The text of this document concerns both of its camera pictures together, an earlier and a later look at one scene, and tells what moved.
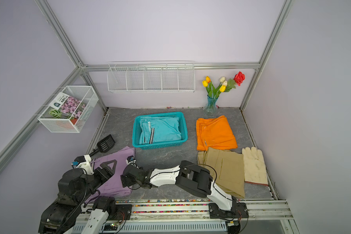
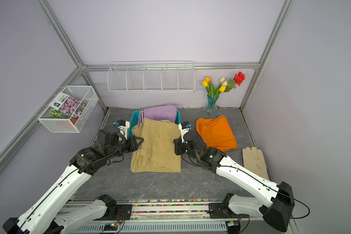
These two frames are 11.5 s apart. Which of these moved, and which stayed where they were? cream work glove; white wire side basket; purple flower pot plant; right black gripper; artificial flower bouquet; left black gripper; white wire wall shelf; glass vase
Moved: left black gripper; right black gripper
Stayed: white wire wall shelf; glass vase; white wire side basket; purple flower pot plant; cream work glove; artificial flower bouquet
